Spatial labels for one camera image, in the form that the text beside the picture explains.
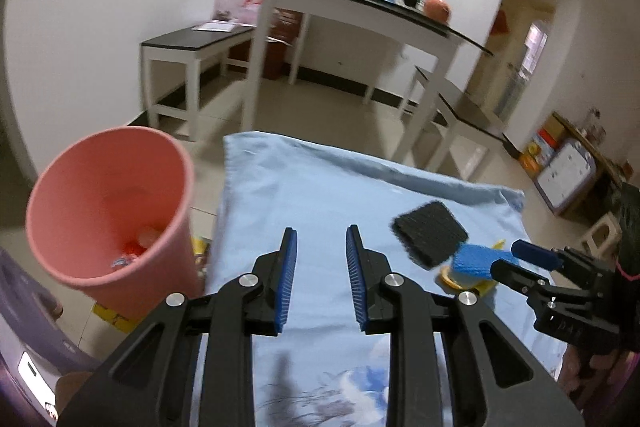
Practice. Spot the black foam net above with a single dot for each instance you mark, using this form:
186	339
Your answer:
430	233

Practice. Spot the red box under table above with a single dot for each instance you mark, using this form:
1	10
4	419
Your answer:
284	30

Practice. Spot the left black-top bench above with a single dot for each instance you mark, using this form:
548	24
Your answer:
189	48

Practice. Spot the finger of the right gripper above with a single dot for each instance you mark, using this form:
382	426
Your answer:
537	290
536	255

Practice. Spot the white drawing board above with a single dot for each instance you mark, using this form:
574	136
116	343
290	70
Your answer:
568	172

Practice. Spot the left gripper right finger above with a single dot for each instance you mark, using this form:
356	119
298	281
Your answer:
449	353

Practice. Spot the right black-top bench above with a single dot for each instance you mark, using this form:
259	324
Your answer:
464	119

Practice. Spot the white plastic stool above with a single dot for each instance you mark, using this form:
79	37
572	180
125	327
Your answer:
601	240

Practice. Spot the black-top bench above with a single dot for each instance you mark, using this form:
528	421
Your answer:
189	48
464	119

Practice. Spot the blue foam net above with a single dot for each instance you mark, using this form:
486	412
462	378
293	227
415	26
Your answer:
475	260

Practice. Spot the white glass-top table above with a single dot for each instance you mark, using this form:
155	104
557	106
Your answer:
390	20

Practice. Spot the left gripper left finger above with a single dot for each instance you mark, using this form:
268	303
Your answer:
192	358

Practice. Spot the light blue table cloth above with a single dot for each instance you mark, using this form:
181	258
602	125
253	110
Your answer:
323	370

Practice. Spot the pink purple child chair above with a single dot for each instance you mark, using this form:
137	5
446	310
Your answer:
35	352

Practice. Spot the colourful toy boxes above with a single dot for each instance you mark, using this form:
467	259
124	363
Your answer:
540	149

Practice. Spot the pink plastic trash bucket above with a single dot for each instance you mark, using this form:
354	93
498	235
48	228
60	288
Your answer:
110	217

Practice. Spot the person's hand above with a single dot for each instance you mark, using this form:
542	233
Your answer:
582	380

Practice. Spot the orange ball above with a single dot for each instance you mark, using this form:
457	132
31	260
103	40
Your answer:
437	10

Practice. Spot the paper on bench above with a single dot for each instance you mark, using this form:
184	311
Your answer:
216	26

